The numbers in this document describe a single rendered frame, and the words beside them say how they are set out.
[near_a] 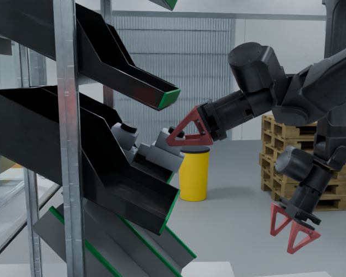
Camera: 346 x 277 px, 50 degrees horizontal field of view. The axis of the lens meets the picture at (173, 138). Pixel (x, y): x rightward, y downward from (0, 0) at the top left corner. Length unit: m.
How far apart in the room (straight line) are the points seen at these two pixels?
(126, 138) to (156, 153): 0.06
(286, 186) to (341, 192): 0.58
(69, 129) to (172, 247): 0.43
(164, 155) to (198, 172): 3.45
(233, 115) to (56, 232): 0.33
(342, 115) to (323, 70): 0.35
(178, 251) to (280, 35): 7.71
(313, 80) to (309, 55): 8.03
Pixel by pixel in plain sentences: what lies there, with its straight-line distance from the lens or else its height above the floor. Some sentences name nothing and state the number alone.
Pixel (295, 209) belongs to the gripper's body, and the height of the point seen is 1.09.
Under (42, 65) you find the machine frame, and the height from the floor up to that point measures 1.43.
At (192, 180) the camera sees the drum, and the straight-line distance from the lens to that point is 4.13.
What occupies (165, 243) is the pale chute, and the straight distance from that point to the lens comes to 0.81.
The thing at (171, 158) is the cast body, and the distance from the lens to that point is 0.67.
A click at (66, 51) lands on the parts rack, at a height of 1.42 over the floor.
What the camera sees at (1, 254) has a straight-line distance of 1.44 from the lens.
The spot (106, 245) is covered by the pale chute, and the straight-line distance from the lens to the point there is 0.64.
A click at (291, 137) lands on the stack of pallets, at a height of 0.78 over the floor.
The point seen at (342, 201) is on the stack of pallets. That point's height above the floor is 0.10.
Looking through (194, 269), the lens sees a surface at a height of 0.86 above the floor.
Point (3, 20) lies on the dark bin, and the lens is 0.53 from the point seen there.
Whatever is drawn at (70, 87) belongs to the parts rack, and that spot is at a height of 1.38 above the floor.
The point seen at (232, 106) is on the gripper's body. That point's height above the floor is 1.34.
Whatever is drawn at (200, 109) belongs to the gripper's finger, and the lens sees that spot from 0.63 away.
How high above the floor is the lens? 1.39
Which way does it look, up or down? 10 degrees down
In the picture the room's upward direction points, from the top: straight up
